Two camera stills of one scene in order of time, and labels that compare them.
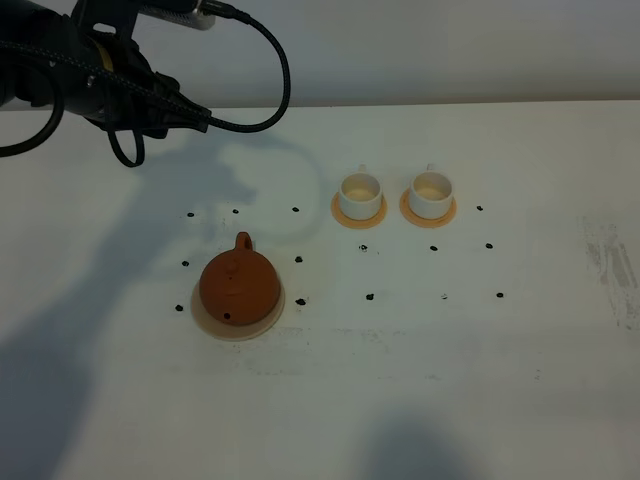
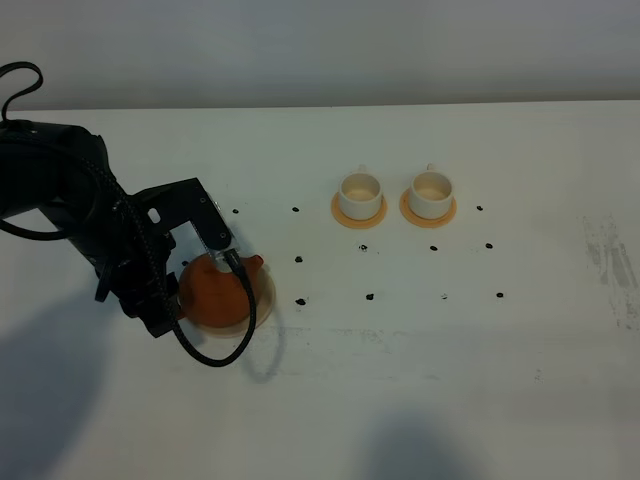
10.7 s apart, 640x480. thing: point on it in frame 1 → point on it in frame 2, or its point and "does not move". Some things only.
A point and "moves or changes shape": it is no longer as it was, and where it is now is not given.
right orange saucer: (409, 216) does not move
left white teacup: (360, 194) does not move
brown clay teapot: (240, 286) moves or changes shape
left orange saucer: (359, 224) does not move
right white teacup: (431, 193) does not move
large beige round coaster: (227, 332) → (264, 296)
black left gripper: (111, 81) → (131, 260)
